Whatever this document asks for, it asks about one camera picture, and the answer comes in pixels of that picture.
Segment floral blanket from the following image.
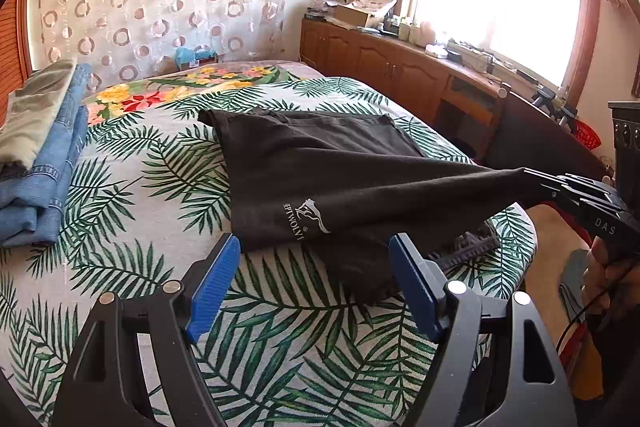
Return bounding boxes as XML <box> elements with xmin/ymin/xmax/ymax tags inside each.
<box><xmin>82</xmin><ymin>61</ymin><xmax>321</xmax><ymax>125</ymax></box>

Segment wooden cabinet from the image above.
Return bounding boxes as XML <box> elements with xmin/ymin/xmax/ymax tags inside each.
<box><xmin>300</xmin><ymin>18</ymin><xmax>507</xmax><ymax>158</ymax></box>

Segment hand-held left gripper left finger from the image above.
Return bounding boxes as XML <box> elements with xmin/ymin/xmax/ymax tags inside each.
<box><xmin>50</xmin><ymin>233</ymin><xmax>242</xmax><ymax>427</ymax></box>

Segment red plastic basket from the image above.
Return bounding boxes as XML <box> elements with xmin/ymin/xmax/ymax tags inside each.
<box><xmin>570</xmin><ymin>119</ymin><xmax>602</xmax><ymax>152</ymax></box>

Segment folded blue jeans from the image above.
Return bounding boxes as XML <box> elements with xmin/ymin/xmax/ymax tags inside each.
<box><xmin>47</xmin><ymin>63</ymin><xmax>94</xmax><ymax>188</ymax></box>
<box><xmin>0</xmin><ymin>104</ymin><xmax>91</xmax><ymax>249</ymax></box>

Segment leaf print bed sheet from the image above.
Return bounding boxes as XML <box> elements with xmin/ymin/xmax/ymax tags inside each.
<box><xmin>0</xmin><ymin>77</ymin><xmax>538</xmax><ymax>427</ymax></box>

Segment cardboard box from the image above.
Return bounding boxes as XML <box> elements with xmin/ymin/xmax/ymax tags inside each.
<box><xmin>334</xmin><ymin>3</ymin><xmax>389</xmax><ymax>30</ymax></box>

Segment person's right hand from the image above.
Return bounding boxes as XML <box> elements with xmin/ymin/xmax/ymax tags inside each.
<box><xmin>582</xmin><ymin>237</ymin><xmax>640</xmax><ymax>333</ymax></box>

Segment blue plush toy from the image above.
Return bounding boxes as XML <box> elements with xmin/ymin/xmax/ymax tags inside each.
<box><xmin>175</xmin><ymin>47</ymin><xmax>219</xmax><ymax>64</ymax></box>

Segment folded beige pants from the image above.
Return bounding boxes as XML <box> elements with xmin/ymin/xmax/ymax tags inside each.
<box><xmin>0</xmin><ymin>59</ymin><xmax>78</xmax><ymax>171</ymax></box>

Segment black cable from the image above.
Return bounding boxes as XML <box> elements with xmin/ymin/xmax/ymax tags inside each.
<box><xmin>554</xmin><ymin>289</ymin><xmax>608</xmax><ymax>360</ymax></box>

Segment pile of papers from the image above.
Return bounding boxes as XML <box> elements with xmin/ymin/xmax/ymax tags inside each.
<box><xmin>349</xmin><ymin>0</ymin><xmax>399</xmax><ymax>14</ymax></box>

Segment black pants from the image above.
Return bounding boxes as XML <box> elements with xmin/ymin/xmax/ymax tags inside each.
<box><xmin>198</xmin><ymin>107</ymin><xmax>538</xmax><ymax>306</ymax></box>

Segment wooden slatted headboard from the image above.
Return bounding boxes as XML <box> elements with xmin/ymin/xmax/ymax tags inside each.
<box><xmin>0</xmin><ymin>0</ymin><xmax>37</xmax><ymax>128</ymax></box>

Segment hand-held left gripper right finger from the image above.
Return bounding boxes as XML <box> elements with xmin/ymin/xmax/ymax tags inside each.
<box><xmin>389</xmin><ymin>233</ymin><xmax>576</xmax><ymax>427</ymax></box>

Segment dark wooden footboard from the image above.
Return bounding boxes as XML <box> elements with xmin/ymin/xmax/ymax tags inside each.
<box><xmin>487</xmin><ymin>89</ymin><xmax>617</xmax><ymax>188</ymax></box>

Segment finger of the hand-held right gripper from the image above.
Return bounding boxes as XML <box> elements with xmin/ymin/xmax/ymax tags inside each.
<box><xmin>522</xmin><ymin>167</ymin><xmax>568</xmax><ymax>204</ymax></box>

